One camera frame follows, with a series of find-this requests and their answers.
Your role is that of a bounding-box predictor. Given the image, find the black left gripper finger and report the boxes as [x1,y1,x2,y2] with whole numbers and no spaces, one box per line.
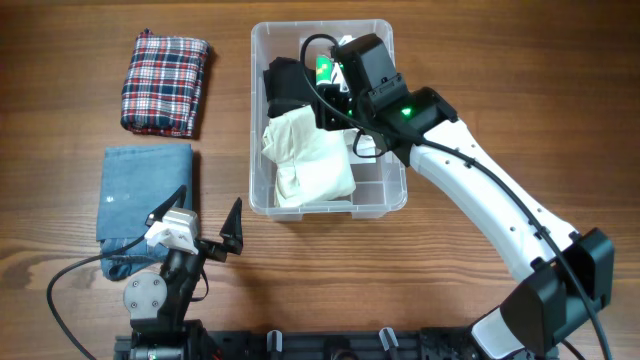
[219,197,244,255]
[145,185,187,225]

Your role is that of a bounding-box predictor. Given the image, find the black garment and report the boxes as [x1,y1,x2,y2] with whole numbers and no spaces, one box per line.
[263,57,316,118]

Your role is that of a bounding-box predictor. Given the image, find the cream white garment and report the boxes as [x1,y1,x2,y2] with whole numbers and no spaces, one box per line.
[262,106,356,208]

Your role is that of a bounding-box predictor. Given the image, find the white printed t-shirt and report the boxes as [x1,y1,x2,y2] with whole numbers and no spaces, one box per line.
[314,53,378,164]

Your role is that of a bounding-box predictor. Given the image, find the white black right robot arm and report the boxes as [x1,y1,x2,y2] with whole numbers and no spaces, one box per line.
[313,33,614,359]

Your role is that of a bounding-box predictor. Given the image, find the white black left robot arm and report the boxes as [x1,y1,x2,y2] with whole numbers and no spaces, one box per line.
[114,185,244,359]

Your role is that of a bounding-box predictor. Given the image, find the folded blue denim jeans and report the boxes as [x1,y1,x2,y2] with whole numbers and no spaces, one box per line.
[96,144,193,253]

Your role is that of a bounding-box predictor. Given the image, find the clear plastic storage bin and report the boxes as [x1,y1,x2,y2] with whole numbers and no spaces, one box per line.
[249,19,408,221]

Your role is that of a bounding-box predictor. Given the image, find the folded plaid flannel shirt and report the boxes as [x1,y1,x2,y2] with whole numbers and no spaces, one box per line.
[120,28,211,138]

